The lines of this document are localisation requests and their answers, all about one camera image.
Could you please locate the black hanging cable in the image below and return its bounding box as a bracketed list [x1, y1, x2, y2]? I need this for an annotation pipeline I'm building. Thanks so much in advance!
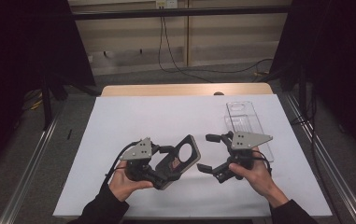
[162, 16, 275, 75]
[157, 16, 215, 84]

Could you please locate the black curtain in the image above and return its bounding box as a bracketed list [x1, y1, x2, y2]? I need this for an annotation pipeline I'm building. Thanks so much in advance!
[269, 0, 356, 164]
[0, 0, 97, 180]

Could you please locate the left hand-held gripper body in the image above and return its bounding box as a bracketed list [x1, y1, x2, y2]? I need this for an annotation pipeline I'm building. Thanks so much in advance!
[119, 136, 162, 188]

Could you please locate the aluminium rail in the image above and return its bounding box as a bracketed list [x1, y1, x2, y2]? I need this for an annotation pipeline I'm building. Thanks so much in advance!
[285, 92, 356, 224]
[0, 104, 66, 224]

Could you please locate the clear plastic packaging box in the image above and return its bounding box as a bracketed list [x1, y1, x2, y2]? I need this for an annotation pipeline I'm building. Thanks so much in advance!
[223, 100, 276, 163]

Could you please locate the yellow cable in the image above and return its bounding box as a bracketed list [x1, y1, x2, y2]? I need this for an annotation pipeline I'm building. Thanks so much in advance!
[22, 89, 44, 112]

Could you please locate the white wall outlet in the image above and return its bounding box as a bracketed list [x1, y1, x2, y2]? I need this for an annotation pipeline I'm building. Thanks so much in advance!
[155, 0, 179, 9]

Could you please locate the person's left hand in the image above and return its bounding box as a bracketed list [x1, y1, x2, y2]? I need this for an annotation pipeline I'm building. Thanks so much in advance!
[107, 168, 154, 203]

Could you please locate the person's right hand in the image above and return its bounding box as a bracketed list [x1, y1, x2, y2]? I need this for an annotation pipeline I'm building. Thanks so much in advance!
[228, 147, 289, 209]

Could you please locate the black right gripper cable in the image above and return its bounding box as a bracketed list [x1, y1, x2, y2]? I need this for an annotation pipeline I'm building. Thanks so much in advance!
[249, 151, 273, 175]

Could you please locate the black horizontal bar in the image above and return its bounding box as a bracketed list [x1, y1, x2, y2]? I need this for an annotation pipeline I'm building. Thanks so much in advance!
[72, 5, 292, 21]

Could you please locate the white board sheet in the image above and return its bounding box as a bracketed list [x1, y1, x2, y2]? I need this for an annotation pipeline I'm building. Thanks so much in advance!
[52, 93, 333, 218]

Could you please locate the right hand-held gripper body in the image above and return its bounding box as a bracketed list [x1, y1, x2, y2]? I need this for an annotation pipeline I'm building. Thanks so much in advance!
[224, 130, 274, 182]

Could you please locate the dark patterned phone case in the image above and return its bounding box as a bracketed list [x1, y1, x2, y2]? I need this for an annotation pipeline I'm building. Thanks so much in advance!
[149, 133, 202, 191]

